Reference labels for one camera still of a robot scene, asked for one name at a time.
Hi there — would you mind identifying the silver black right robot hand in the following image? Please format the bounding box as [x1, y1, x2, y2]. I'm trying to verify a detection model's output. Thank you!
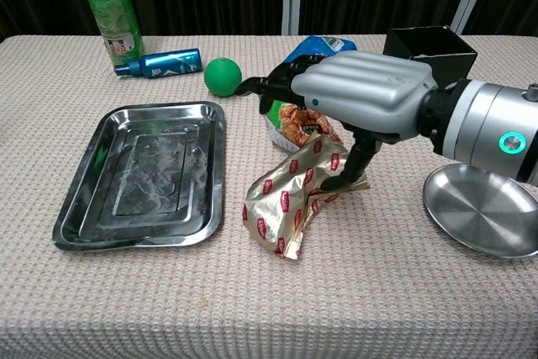
[236, 50, 439, 192]

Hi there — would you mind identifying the green orange snack bag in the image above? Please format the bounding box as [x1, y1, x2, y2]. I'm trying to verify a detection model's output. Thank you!
[263, 99, 344, 154]

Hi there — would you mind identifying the gold red foil bag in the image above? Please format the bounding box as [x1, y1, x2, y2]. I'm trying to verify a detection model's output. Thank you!
[242, 135, 371, 260]

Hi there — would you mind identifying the blue snack bag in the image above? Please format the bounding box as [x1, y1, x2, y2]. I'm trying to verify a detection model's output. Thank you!
[285, 34, 360, 66]

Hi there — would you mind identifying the black open cardboard box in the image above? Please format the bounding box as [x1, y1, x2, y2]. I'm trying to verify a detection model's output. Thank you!
[384, 25, 478, 91]

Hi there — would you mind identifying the green ball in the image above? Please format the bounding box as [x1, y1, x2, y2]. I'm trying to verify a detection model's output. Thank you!
[203, 57, 244, 98]

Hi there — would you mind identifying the round steel plate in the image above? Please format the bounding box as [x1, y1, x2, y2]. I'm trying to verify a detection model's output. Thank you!
[422, 164, 538, 260]

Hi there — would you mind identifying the blue metallic bottle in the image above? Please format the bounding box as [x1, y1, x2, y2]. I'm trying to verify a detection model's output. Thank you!
[113, 48, 203, 80]

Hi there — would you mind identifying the beige waffle tablecloth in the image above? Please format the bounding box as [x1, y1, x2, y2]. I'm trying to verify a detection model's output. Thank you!
[0, 34, 538, 359]

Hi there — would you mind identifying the rectangular steel tray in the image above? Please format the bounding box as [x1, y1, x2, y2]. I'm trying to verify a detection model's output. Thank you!
[51, 101, 229, 251]

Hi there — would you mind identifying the tall green cylinder can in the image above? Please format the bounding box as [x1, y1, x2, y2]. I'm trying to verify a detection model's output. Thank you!
[70, 0, 146, 71]

